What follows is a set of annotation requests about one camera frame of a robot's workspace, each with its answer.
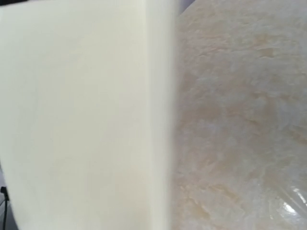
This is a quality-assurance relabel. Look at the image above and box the beige letter paper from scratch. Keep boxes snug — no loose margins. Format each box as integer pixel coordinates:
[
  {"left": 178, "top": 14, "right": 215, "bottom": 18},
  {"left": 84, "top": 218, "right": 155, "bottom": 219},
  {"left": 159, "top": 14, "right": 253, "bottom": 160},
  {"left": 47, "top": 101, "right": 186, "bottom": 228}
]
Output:
[{"left": 0, "top": 0, "right": 178, "bottom": 230}]

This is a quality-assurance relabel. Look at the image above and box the sticker sheet with seals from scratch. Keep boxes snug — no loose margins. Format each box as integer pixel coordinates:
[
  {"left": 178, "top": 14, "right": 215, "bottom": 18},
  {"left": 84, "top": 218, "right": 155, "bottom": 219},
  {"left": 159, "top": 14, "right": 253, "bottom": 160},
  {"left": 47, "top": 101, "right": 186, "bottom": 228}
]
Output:
[{"left": 276, "top": 185, "right": 307, "bottom": 230}]

